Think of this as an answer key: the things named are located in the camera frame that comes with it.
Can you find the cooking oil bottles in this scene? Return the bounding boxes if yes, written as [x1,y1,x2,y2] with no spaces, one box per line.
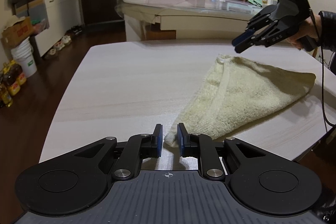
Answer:
[1,60,27,107]

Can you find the black cable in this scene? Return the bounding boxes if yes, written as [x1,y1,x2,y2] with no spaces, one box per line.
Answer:
[308,8,336,127]

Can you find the glass-topped beige table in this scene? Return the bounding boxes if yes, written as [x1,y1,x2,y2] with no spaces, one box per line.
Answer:
[116,0,261,41]

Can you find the person's right hand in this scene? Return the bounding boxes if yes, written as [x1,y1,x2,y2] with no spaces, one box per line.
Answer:
[286,15,321,50]

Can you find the cardboard box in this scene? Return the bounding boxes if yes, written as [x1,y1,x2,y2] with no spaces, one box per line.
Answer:
[2,16,34,48]

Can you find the cream terry towel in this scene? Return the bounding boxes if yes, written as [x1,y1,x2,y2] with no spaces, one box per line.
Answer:
[165,55,316,147]

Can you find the white black cabinet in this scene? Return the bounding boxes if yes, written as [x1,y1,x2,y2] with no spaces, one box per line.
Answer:
[30,0,79,56]

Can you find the white plastic bucket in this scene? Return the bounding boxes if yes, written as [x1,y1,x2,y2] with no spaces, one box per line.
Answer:
[11,38,37,78]

